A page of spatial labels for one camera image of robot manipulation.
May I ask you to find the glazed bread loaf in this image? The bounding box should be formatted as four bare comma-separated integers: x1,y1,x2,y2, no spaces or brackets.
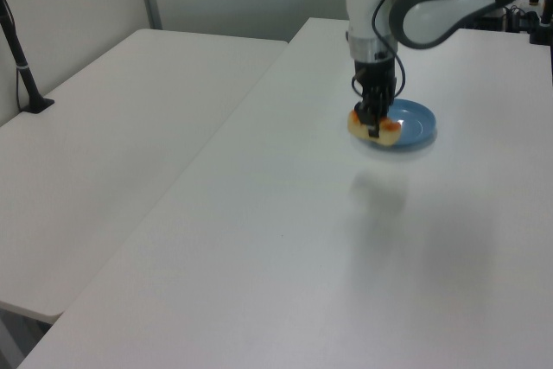
347,109,404,147

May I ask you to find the white adjacent table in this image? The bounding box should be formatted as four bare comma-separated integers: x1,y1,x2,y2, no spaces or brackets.
0,28,289,325

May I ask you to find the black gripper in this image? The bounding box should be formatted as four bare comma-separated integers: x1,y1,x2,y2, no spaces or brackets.
353,54,399,140

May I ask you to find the black electronics equipment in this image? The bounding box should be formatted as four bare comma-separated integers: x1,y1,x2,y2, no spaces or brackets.
474,0,541,34

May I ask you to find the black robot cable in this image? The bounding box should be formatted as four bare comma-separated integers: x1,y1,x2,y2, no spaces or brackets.
350,0,434,100

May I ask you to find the blue round plate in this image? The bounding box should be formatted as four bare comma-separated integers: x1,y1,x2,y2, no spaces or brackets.
378,98,438,150

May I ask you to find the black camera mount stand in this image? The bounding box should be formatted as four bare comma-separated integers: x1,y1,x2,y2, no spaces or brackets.
527,0,553,47

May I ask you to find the black pole stand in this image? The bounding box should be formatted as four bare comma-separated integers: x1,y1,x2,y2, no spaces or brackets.
0,0,56,116

